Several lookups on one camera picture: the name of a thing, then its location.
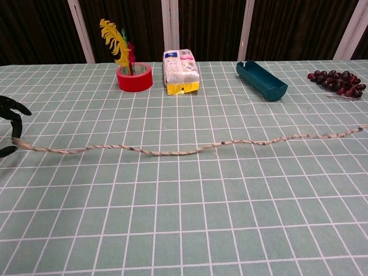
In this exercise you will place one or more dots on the white tissue packet bundle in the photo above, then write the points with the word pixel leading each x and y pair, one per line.
pixel 181 74

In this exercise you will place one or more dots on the green plastic sprig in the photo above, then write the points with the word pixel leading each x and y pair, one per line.
pixel 124 34

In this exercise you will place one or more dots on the teal open box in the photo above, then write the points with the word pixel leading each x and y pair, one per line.
pixel 273 93

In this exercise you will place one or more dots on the red artificial flower stem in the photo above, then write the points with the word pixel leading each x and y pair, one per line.
pixel 131 49

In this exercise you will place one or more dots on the yellow paper feather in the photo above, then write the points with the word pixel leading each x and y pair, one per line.
pixel 110 33

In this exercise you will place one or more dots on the green checked tablecloth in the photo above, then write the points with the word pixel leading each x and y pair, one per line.
pixel 184 230

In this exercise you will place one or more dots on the dark ribbed curtain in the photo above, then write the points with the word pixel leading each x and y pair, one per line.
pixel 34 28

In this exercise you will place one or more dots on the red tape roll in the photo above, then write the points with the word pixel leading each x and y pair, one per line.
pixel 135 84

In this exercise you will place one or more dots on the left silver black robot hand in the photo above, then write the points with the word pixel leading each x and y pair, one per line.
pixel 8 107

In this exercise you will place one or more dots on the dark red grape bunch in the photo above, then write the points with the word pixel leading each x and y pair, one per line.
pixel 336 82

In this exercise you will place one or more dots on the white post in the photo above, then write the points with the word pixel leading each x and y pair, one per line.
pixel 82 34
pixel 350 31
pixel 170 26
pixel 245 28

